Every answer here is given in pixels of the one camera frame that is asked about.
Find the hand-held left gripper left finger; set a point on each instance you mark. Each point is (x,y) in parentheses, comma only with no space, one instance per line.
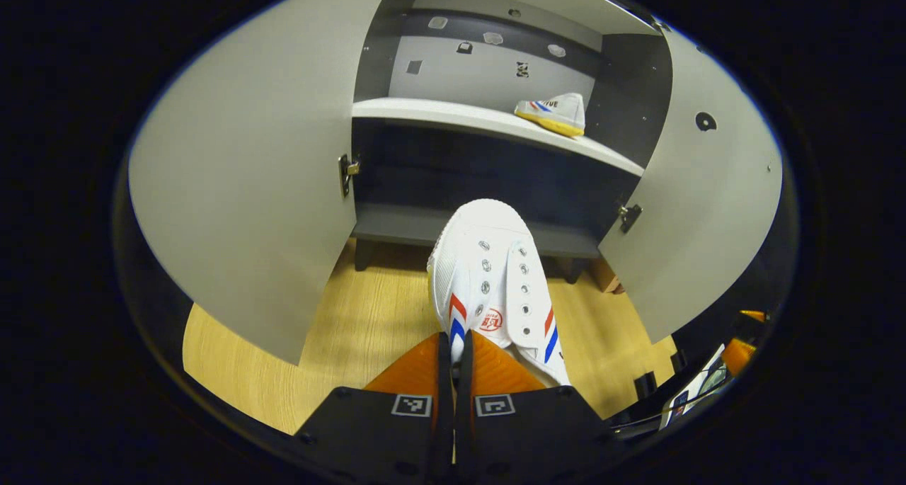
(442,400)

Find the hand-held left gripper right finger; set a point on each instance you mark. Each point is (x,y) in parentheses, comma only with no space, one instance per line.
(463,400)

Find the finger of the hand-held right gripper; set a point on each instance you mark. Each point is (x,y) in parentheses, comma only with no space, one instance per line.
(740,354)

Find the white striped shoe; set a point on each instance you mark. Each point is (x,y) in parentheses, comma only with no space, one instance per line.
(555,113)
(488,258)

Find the grey shoe cabinet door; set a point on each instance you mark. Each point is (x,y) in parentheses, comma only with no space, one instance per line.
(701,209)
(255,187)

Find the metal door hinge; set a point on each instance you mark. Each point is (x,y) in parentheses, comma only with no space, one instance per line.
(347,173)
(630,217)

